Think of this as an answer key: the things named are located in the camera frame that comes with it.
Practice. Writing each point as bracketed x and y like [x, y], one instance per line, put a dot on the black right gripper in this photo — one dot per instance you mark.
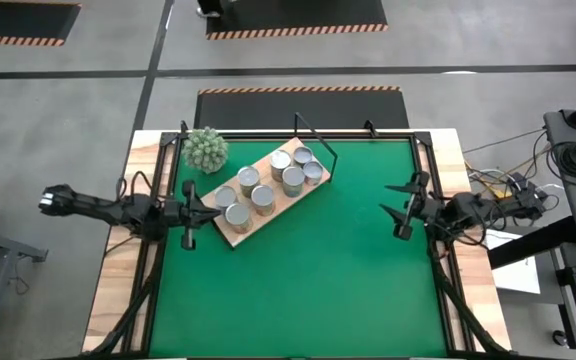
[425, 212]

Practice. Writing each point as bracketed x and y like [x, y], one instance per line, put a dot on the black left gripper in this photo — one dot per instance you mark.
[188, 215]

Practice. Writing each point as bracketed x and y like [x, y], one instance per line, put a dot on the blue green label can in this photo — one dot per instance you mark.
[225, 196]

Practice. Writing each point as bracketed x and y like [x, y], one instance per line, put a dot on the orange pineapple label can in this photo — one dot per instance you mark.
[238, 215]
[263, 197]

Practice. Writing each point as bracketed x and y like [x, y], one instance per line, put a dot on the olive green label can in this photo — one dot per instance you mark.
[248, 177]

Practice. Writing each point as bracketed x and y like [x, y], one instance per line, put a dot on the peaches label can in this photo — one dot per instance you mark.
[280, 161]

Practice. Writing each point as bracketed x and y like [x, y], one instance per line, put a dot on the short green pear can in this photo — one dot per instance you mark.
[313, 171]

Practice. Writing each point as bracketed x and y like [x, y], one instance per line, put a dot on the blue cherries label can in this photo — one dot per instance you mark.
[293, 179]

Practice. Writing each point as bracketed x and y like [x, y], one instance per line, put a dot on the white Saucy O's can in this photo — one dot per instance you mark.
[303, 155]

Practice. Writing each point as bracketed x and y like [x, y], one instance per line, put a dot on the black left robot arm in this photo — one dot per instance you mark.
[98, 210]

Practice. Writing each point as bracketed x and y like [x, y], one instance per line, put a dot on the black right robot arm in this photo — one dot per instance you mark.
[468, 210]

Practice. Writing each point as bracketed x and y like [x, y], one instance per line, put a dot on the succulent plant in white pot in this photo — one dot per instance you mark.
[205, 150]

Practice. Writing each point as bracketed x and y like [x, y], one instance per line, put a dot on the black power adapter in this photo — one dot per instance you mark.
[524, 181]

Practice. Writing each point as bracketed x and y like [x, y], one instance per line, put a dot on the green table mat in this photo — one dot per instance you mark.
[318, 300]

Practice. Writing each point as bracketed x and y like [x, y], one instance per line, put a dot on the black floor beam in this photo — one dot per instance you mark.
[528, 247]

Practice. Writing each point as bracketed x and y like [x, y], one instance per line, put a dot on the white paper sheet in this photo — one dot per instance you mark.
[518, 275]

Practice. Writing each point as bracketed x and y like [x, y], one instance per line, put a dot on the grey equipment stand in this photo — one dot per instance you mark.
[568, 195]

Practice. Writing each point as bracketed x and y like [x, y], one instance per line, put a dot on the person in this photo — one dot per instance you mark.
[210, 7]

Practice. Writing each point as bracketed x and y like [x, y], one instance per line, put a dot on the small black round object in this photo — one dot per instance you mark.
[560, 338]

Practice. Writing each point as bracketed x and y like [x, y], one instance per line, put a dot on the black metal table frame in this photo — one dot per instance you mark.
[393, 135]

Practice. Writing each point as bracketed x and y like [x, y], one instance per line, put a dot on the wooden shelf with black frame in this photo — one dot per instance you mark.
[284, 205]

